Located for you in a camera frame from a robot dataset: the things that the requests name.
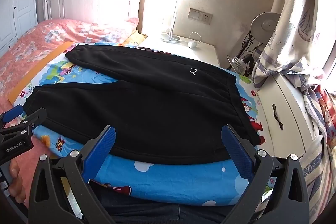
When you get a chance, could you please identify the person's left hand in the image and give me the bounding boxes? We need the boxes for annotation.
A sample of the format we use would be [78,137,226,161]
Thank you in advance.
[9,159,26,203]

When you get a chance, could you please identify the black sweatpants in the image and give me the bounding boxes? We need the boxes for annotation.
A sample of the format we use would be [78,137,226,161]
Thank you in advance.
[23,45,261,165]

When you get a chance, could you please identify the small silver fan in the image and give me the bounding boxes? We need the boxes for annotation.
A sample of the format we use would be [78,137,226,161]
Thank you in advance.
[227,54,255,77]

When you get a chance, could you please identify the striped nautical curtain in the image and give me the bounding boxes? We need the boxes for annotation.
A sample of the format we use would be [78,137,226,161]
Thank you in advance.
[252,0,335,223]

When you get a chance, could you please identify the pink floral duvet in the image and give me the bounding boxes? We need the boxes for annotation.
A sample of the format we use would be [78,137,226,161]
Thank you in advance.
[0,17,140,214]

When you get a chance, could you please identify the white cabinet with handle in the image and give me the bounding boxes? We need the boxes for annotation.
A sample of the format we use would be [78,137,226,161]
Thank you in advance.
[258,74,314,158]

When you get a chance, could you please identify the white nightstand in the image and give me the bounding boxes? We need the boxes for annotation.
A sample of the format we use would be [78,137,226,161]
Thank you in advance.
[139,36,220,67]

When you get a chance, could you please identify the white wardrobe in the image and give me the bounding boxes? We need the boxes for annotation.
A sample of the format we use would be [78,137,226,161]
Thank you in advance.
[1,0,38,56]

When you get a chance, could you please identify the wall switch and socket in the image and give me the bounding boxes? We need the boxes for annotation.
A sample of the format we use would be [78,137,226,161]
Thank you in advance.
[188,8,213,25]

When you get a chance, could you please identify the dark metal cabinet handle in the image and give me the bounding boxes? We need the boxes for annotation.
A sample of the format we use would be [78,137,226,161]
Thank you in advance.
[272,104,284,130]

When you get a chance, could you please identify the blue cartoon bed sheet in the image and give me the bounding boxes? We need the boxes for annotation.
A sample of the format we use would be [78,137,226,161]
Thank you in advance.
[15,43,271,206]

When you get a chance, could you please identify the grey desk lamp head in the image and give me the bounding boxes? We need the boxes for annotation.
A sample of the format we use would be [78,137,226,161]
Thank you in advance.
[250,12,280,44]

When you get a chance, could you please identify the white table lamp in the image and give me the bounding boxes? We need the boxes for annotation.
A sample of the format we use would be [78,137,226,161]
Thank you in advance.
[161,0,181,44]

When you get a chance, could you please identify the white charger with cable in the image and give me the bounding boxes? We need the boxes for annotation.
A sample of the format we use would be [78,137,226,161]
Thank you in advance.
[187,31,202,49]

